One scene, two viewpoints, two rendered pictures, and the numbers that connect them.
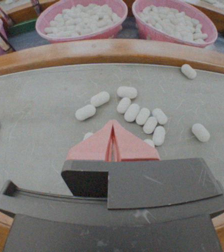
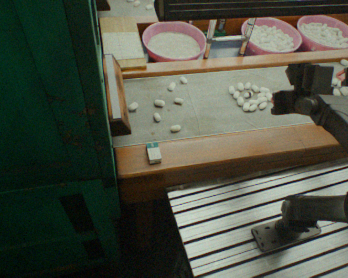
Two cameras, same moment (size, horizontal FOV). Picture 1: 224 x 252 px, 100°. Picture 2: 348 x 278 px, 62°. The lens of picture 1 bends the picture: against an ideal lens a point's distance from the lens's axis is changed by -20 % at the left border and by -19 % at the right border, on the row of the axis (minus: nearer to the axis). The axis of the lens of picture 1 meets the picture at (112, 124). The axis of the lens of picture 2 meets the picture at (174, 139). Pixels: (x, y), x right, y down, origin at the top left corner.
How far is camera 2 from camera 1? 1.17 m
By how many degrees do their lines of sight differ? 25
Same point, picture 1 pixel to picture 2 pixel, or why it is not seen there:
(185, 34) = (333, 42)
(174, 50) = (335, 54)
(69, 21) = (262, 39)
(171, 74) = (336, 65)
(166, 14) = (315, 29)
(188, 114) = not seen: outside the picture
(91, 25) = (281, 44)
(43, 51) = (272, 57)
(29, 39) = (214, 49)
